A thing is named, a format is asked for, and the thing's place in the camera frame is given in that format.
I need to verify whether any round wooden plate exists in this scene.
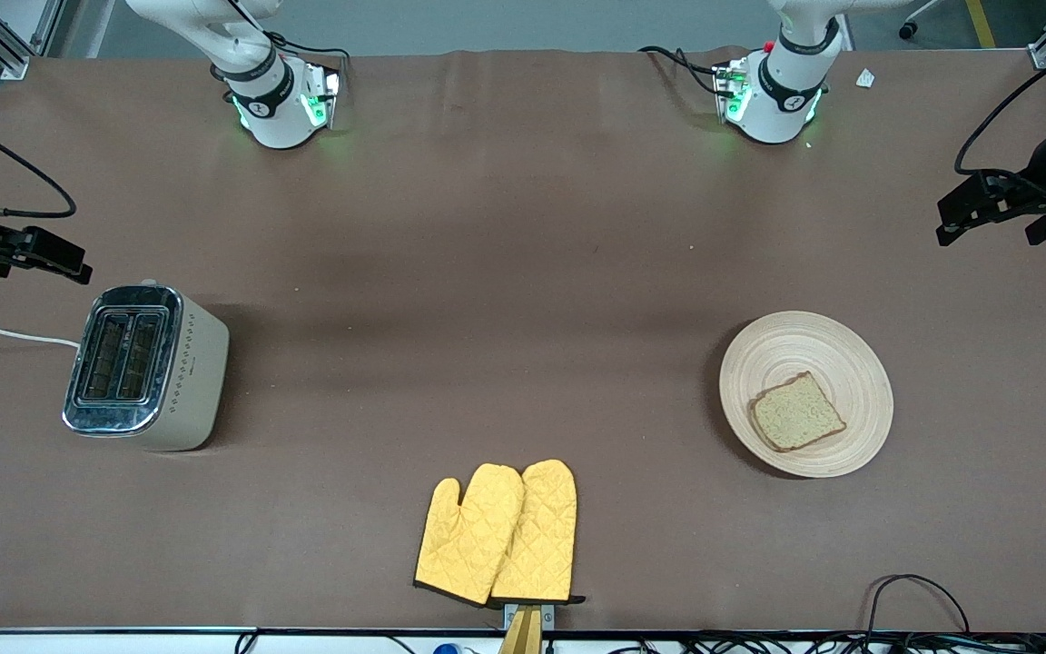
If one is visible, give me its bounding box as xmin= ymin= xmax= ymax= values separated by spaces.
xmin=719 ymin=311 xmax=894 ymax=480

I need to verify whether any slice of brown bread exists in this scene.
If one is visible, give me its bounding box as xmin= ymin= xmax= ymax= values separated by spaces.
xmin=749 ymin=371 xmax=847 ymax=453

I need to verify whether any cream and chrome toaster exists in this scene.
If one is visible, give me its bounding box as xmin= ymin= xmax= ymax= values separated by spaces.
xmin=62 ymin=284 xmax=232 ymax=453

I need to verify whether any black chair caster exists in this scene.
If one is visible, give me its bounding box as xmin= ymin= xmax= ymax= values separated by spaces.
xmin=898 ymin=0 xmax=946 ymax=40

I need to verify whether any brown table cover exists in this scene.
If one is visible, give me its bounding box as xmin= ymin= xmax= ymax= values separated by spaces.
xmin=0 ymin=45 xmax=1046 ymax=634

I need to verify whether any yellow quilted oven mitt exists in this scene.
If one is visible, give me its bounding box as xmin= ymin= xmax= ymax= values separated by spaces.
xmin=489 ymin=459 xmax=586 ymax=606
xmin=413 ymin=463 xmax=526 ymax=608

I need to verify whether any wooden stick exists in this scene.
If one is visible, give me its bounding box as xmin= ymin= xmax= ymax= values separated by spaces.
xmin=498 ymin=607 xmax=544 ymax=654

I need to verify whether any black right arm base cable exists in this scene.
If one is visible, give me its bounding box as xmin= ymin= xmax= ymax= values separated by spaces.
xmin=264 ymin=32 xmax=351 ymax=64

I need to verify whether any black arm base cable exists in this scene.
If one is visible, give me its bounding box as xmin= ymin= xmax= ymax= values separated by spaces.
xmin=638 ymin=45 xmax=725 ymax=96
xmin=264 ymin=32 xmax=351 ymax=64

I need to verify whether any black left arm base cable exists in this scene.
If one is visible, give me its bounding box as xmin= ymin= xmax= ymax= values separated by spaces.
xmin=638 ymin=45 xmax=725 ymax=96

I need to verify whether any looped black cable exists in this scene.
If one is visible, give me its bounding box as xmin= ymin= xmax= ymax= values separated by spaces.
xmin=866 ymin=574 xmax=972 ymax=637

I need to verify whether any black cable bundle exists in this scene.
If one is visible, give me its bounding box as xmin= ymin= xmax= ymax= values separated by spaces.
xmin=614 ymin=633 xmax=1046 ymax=654

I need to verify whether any small grey metal bracket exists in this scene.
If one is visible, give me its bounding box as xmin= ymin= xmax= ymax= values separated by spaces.
xmin=503 ymin=602 xmax=556 ymax=632

